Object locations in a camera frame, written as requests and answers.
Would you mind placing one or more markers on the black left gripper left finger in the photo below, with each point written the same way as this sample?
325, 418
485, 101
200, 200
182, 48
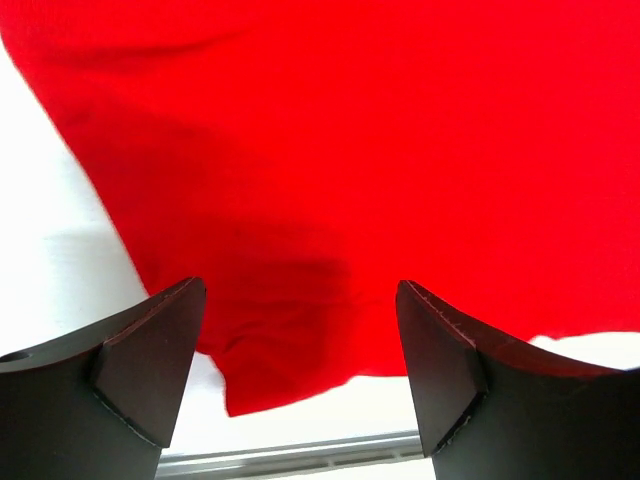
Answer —
102, 401

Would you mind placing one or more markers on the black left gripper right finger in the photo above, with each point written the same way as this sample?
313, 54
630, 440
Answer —
491, 406

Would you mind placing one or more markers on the red t shirt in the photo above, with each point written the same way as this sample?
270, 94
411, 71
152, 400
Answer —
304, 157

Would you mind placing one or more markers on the aluminium table edge rail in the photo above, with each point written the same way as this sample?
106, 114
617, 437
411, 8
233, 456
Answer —
285, 460

